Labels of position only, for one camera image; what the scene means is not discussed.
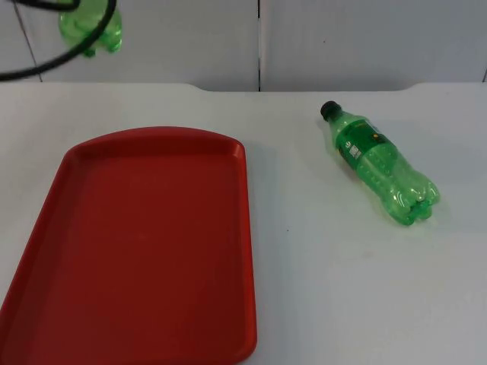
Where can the green plastic bottle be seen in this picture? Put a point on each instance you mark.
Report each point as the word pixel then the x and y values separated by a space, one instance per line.
pixel 374 159
pixel 81 28

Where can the red plastic tray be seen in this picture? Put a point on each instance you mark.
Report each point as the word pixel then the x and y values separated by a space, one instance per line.
pixel 144 243

